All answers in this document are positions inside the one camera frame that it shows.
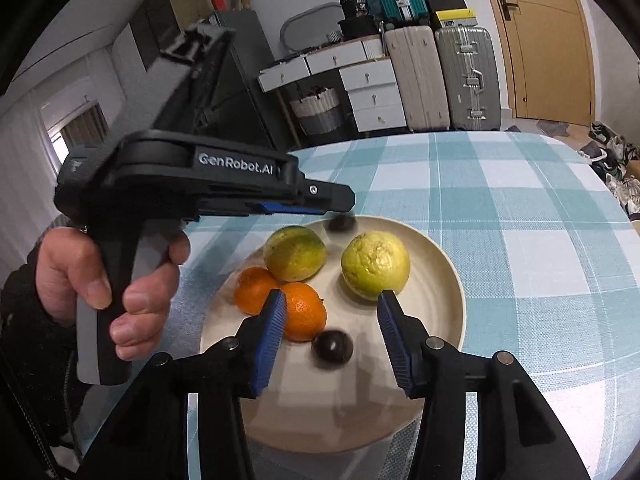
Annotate cream round plate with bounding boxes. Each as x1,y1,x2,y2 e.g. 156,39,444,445
200,216,467,455

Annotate yellow-green guava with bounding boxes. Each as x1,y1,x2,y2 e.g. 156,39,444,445
263,226,327,282
341,230,411,302

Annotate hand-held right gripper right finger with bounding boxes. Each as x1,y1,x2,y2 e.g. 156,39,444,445
376,290,593,480

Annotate white dressing table with drawers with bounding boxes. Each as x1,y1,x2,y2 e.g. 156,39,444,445
257,35,408,136

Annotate yellow and black box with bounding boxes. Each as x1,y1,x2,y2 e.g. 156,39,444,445
431,7,476,28

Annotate silver suitcase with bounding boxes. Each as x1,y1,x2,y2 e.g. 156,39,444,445
434,25,502,132

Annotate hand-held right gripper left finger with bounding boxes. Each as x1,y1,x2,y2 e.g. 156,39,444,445
75,289,289,480

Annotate yellow wooden door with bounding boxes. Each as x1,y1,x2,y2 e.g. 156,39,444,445
475,0,596,128

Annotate dark grey refrigerator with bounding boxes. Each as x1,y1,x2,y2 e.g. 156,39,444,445
210,10,292,151

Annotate cardboard boxes above refrigerator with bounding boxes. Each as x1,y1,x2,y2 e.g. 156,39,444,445
132,0,251,71

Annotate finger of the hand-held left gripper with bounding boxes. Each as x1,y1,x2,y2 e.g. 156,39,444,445
295,179,357,215
199,200,302,218

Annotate window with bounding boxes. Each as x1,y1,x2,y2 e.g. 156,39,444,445
40,102,108,181

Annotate person's left hand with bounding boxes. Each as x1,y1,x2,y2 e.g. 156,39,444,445
36,225,192,362

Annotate person's left forearm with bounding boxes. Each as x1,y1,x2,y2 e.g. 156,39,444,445
0,245,83,441

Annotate beige suitcase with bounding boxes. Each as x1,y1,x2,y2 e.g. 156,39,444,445
384,25,451,133

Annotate oval white-framed mirror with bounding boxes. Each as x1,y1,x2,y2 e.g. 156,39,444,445
279,2,346,53

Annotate teal checked tablecloth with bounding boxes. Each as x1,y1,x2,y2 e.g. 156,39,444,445
180,131,640,480

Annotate pile of sneakers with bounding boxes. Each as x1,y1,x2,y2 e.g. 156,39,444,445
577,122,640,221

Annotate orange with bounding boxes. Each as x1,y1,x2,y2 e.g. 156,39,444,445
235,267,283,316
280,282,327,342

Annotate woven laundry basket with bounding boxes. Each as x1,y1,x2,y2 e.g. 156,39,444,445
290,87,346,136

